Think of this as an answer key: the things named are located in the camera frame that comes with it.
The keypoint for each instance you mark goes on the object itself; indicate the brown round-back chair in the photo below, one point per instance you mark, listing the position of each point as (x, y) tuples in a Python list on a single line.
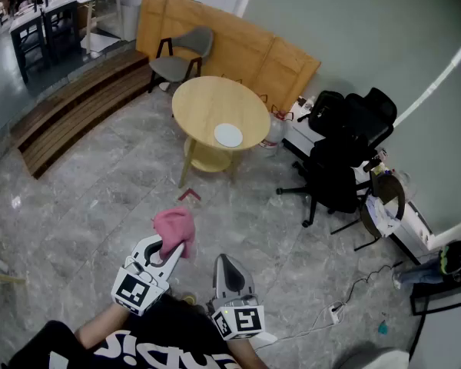
[(388, 187)]

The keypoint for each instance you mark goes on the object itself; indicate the white power strip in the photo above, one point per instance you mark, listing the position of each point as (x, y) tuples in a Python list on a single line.
[(336, 313)]

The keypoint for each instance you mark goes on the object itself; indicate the brown slatted wooden step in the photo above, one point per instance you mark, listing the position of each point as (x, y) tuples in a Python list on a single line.
[(73, 110)]

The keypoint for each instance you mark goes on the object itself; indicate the person's left forearm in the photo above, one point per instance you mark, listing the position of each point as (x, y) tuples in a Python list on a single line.
[(100, 325)]

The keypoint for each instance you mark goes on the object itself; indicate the white flat sheet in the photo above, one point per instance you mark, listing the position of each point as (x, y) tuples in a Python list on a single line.
[(100, 44)]

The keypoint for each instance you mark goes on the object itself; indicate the pink cloth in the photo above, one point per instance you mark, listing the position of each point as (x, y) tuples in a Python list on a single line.
[(173, 225)]

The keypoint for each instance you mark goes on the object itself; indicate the person's right forearm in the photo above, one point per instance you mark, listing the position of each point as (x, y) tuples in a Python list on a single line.
[(246, 356)]

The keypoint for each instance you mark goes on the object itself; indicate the black metal frame stool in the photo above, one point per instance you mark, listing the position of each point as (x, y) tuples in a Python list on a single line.
[(426, 291)]

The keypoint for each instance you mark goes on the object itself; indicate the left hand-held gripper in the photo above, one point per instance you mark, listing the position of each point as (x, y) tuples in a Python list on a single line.
[(132, 290)]

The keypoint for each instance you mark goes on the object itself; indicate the white crumpled plastic bag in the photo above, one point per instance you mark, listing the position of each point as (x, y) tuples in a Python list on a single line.
[(382, 217)]

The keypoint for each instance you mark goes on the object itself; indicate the person's shoe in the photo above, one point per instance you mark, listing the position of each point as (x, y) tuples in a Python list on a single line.
[(188, 299)]

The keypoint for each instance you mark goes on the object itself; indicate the grey chair with black legs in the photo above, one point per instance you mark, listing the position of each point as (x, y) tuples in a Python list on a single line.
[(176, 67)]

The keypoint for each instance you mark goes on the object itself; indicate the large wooden board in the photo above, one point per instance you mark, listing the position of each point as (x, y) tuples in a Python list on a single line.
[(246, 52)]

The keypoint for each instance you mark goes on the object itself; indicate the clear plastic bag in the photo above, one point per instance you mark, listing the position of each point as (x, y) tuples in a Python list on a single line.
[(405, 185)]

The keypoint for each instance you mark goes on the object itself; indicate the person's black printed t-shirt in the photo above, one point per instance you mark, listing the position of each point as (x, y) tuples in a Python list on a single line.
[(61, 344)]

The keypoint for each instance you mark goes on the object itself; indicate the white box cabinet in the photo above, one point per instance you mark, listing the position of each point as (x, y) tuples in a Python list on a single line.
[(130, 21)]

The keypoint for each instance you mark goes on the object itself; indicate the light grey rounded seat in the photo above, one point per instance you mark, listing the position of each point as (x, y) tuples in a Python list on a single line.
[(369, 360)]

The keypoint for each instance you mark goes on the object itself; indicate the blue denim garment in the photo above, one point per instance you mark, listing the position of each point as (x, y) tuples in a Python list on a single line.
[(418, 273)]

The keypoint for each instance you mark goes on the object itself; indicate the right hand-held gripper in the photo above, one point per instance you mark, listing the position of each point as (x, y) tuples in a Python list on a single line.
[(246, 319)]

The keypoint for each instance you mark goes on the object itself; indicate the white low cabinet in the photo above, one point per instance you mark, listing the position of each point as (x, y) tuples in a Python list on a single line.
[(299, 137)]

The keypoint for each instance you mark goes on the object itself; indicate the white round plate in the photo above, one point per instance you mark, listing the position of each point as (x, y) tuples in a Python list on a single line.
[(228, 135)]

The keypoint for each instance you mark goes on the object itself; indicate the black backpack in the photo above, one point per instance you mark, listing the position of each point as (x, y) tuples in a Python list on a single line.
[(324, 110)]

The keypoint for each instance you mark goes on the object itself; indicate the dark table with pale top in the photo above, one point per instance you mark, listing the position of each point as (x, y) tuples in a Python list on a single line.
[(21, 23), (61, 8)]

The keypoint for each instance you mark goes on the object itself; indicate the black mesh office chair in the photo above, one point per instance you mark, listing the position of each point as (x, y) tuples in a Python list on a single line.
[(338, 167)]

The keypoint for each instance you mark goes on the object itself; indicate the round light wooden table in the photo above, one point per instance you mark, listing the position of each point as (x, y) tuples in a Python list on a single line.
[(211, 102)]

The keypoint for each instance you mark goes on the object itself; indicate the small teal object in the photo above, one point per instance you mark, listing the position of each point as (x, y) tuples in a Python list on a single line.
[(383, 328)]

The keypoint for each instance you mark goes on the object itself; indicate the colourful small items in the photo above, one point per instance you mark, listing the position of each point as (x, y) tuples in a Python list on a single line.
[(380, 167)]

